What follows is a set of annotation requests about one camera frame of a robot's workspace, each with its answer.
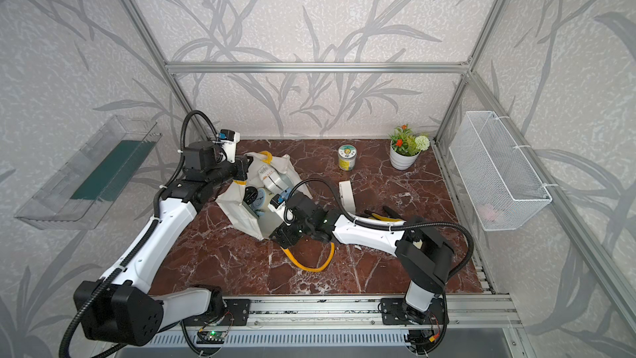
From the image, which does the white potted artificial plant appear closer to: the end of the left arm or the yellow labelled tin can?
the yellow labelled tin can

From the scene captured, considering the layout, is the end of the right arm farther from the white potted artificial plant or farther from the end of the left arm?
the white potted artificial plant

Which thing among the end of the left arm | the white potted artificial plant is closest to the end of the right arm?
the end of the left arm

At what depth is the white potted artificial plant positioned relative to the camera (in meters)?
1.00

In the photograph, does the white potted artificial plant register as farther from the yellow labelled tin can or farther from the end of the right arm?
the end of the right arm

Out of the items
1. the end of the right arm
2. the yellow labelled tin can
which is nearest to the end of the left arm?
the end of the right arm
